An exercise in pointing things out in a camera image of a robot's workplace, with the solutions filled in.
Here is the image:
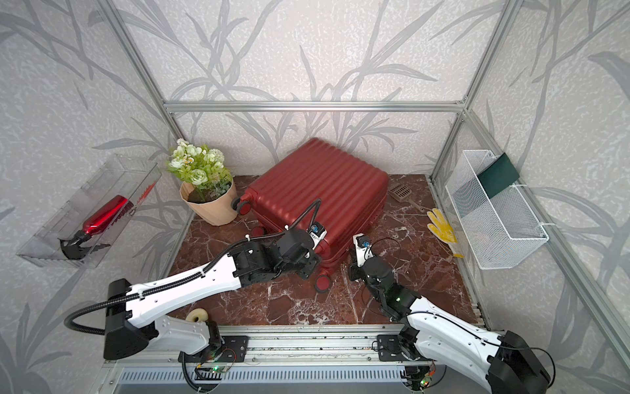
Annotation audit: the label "clear plastic wall bin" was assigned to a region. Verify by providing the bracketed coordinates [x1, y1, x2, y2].
[16, 154, 162, 269]

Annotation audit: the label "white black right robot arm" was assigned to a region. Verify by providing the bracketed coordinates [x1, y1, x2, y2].
[349, 256, 556, 393]

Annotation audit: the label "white wire mesh basket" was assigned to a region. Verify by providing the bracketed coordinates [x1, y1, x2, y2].
[446, 149, 549, 270]

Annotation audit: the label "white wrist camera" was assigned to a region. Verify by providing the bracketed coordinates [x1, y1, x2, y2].
[308, 222, 327, 250]
[353, 233, 373, 268]

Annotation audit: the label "red hard-shell suitcase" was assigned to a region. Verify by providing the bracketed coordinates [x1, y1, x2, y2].
[231, 138, 389, 293]

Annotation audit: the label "beige flower pot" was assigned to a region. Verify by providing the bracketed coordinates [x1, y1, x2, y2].
[180, 182, 238, 227]

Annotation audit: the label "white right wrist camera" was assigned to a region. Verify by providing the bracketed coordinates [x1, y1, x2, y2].
[353, 233, 373, 268]

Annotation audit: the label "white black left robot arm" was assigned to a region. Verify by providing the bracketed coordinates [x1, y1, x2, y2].
[64, 200, 326, 364]

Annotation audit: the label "dark green card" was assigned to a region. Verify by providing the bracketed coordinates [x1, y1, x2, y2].
[477, 153, 520, 199]

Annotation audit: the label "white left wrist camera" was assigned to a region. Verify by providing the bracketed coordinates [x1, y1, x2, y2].
[308, 222, 327, 250]

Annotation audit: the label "yellow rubber glove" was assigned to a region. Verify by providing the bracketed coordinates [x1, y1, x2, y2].
[427, 208, 464, 259]

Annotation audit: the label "brown mesh scoop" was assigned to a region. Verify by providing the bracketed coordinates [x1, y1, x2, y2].
[388, 183, 429, 213]

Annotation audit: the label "white tape roll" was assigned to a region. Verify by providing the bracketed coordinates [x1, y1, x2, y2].
[185, 308, 209, 323]

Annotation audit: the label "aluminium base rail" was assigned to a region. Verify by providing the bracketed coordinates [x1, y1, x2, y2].
[103, 316, 432, 363]

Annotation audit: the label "white green artificial flowers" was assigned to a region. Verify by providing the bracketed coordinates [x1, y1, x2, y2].
[166, 139, 233, 204]

